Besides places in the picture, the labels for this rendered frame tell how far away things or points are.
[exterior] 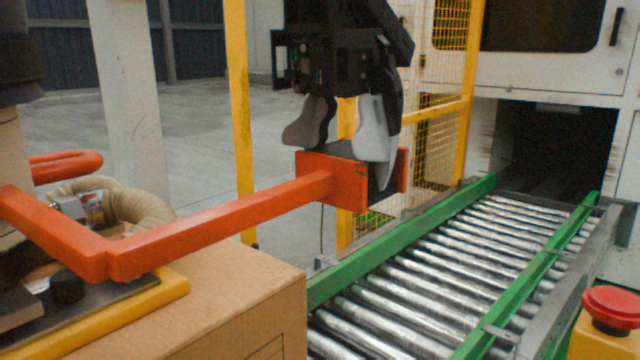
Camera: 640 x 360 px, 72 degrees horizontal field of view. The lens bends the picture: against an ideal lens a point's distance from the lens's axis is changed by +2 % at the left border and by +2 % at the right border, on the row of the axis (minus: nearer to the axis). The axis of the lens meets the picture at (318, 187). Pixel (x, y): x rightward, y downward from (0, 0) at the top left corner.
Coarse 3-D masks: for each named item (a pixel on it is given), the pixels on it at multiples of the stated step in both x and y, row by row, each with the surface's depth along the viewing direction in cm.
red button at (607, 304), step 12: (588, 288) 55; (600, 288) 54; (612, 288) 54; (588, 300) 53; (600, 300) 52; (612, 300) 52; (624, 300) 52; (636, 300) 52; (588, 312) 52; (600, 312) 51; (612, 312) 50; (624, 312) 50; (636, 312) 50; (600, 324) 52; (612, 324) 50; (624, 324) 49; (636, 324) 49; (624, 336) 52
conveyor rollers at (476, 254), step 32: (448, 224) 195; (480, 224) 195; (512, 224) 194; (544, 224) 194; (416, 256) 167; (448, 256) 168; (480, 256) 169; (512, 256) 170; (352, 288) 144; (384, 288) 146; (416, 288) 148; (448, 288) 144; (480, 288) 144; (544, 288) 147; (320, 320) 129; (384, 320) 127; (416, 320) 129; (448, 320) 132; (512, 320) 129; (320, 352) 118; (352, 352) 115; (384, 352) 116; (416, 352) 120; (448, 352) 115
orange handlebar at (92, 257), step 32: (32, 160) 47; (64, 160) 46; (96, 160) 48; (0, 192) 36; (256, 192) 36; (288, 192) 37; (320, 192) 40; (32, 224) 31; (64, 224) 30; (192, 224) 30; (224, 224) 32; (256, 224) 35; (64, 256) 28; (96, 256) 26; (128, 256) 27; (160, 256) 28
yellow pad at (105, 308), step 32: (64, 288) 40; (96, 288) 44; (128, 288) 44; (160, 288) 45; (32, 320) 39; (64, 320) 39; (96, 320) 40; (128, 320) 42; (0, 352) 35; (32, 352) 36; (64, 352) 38
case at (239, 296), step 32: (128, 224) 65; (192, 256) 55; (224, 256) 55; (256, 256) 55; (32, 288) 48; (192, 288) 48; (224, 288) 48; (256, 288) 48; (288, 288) 50; (160, 320) 43; (192, 320) 43; (224, 320) 43; (256, 320) 47; (288, 320) 51; (96, 352) 38; (128, 352) 38; (160, 352) 38; (192, 352) 41; (224, 352) 44; (256, 352) 48; (288, 352) 52
